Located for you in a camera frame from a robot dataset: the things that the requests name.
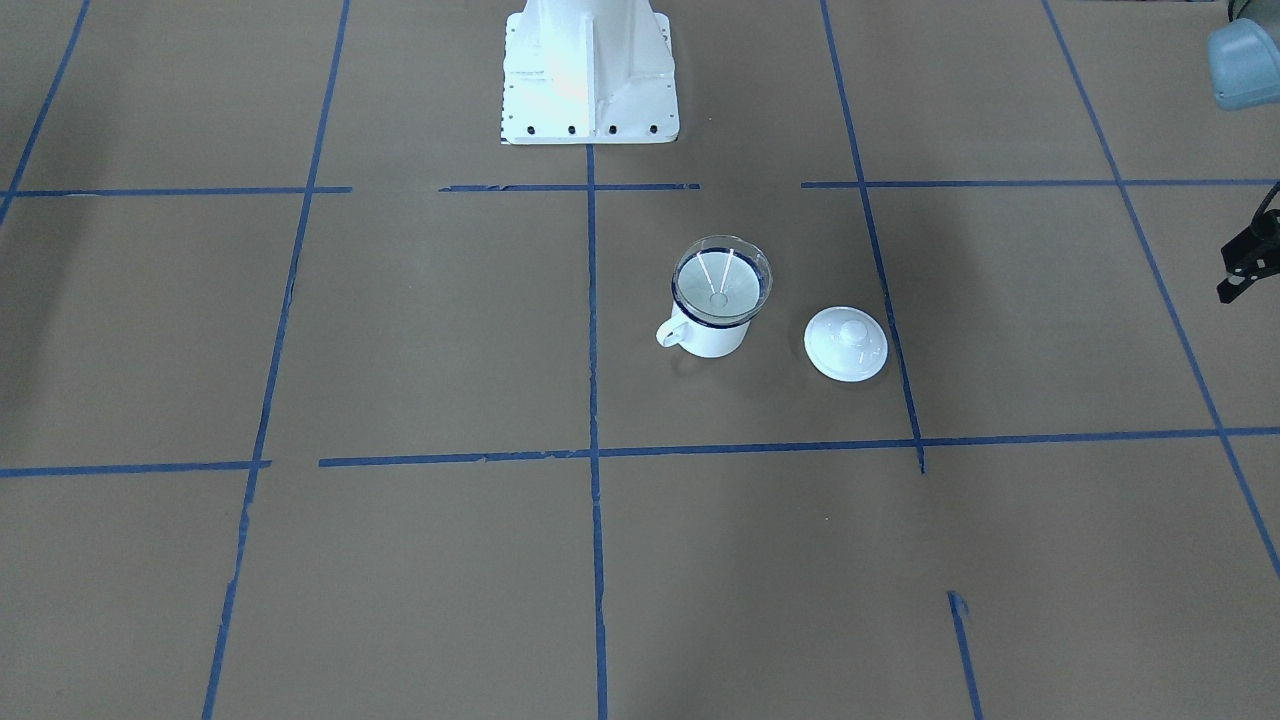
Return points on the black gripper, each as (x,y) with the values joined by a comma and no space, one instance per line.
(1250,256)

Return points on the white enamel mug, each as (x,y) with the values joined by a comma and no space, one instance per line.
(697,340)

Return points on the white enamel mug lid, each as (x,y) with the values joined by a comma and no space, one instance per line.
(846,344)

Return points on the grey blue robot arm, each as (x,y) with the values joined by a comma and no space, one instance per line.
(1244,72)

